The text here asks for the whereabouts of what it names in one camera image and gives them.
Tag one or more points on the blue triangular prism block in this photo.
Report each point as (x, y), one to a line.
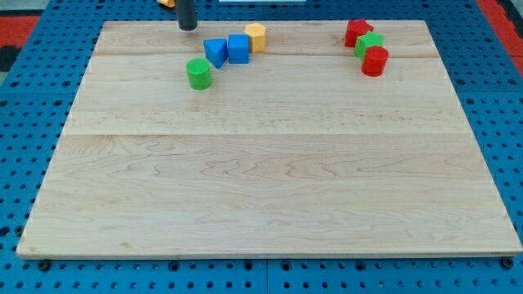
(216, 51)

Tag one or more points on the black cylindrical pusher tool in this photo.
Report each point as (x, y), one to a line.
(186, 15)

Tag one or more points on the red cylinder block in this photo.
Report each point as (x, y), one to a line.
(375, 60)

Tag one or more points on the blue cube block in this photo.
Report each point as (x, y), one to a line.
(238, 48)

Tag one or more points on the light wooden board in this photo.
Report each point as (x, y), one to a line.
(296, 154)

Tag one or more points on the red star block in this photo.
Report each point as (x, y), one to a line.
(354, 29)

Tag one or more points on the yellow block at top edge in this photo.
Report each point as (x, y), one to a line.
(167, 3)

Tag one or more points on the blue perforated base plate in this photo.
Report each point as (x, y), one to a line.
(41, 85)

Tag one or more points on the green star block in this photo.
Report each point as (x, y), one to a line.
(365, 41)

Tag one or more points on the green cylinder block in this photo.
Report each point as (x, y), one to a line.
(199, 74)

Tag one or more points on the yellow hexagon block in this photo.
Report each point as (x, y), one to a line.
(257, 37)

